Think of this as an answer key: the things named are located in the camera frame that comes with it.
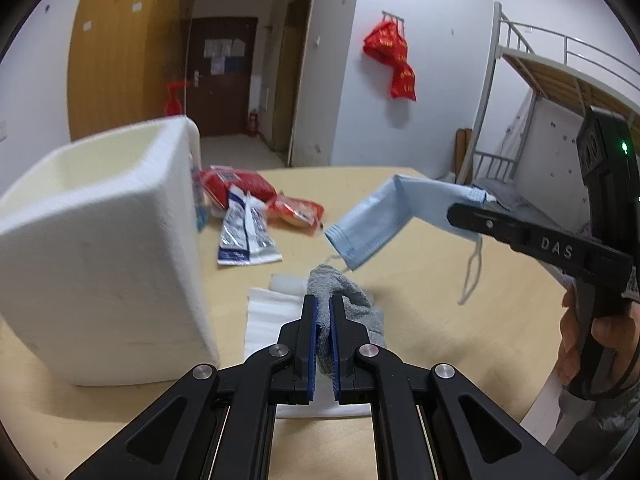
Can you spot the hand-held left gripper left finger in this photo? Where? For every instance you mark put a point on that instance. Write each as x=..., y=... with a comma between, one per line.
x=312, y=350

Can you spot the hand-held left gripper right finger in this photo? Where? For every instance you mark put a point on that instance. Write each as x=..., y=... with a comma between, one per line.
x=336, y=360

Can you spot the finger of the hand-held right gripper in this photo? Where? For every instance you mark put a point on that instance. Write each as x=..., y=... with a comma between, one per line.
x=480, y=222

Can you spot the grey sock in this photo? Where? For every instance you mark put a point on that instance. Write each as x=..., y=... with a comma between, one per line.
x=350, y=300

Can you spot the blue face mask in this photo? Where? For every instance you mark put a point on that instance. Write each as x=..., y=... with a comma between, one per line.
x=380, y=215

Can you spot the white foam box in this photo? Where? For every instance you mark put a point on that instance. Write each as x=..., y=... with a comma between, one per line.
x=100, y=285

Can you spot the person's right forearm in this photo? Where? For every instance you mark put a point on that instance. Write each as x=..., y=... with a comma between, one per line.
x=600, y=435

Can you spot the person's right hand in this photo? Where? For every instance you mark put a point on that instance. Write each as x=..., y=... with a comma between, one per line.
x=567, y=340

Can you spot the grey bedding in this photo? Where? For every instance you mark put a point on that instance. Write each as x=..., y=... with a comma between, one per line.
x=505, y=195

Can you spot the leaning wooden boards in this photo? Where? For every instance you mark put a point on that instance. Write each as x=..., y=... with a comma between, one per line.
x=462, y=155

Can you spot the small white foam roll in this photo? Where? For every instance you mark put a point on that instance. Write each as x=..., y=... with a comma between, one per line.
x=287, y=284

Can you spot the small red snack packet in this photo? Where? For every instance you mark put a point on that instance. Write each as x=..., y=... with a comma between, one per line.
x=295, y=210

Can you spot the metal bunk bed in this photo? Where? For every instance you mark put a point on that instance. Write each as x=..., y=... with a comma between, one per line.
x=550, y=80

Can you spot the red plastic bag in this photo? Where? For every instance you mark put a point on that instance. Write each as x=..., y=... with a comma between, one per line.
x=402, y=82
x=385, y=45

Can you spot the large red snack packet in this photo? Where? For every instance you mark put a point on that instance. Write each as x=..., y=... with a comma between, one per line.
x=250, y=182

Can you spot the red fire extinguisher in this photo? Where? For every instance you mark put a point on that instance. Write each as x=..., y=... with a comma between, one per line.
x=253, y=125

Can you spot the light wooden side door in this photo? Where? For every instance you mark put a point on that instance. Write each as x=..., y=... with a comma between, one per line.
x=290, y=85

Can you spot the dark brown door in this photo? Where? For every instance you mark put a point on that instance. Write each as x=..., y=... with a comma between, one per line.
x=220, y=105

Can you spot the white bottle with red pump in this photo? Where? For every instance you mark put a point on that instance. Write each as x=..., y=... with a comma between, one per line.
x=174, y=102

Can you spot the blue door notice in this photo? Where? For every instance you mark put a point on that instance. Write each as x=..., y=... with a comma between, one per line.
x=232, y=64

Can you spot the white door notice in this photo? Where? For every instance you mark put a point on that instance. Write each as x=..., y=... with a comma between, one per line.
x=214, y=48
x=235, y=47
x=217, y=66

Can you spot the wooden wardrobe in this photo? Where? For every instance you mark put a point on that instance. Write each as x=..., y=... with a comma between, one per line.
x=125, y=60

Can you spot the metal wall hook rack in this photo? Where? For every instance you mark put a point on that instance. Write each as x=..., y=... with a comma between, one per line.
x=392, y=16

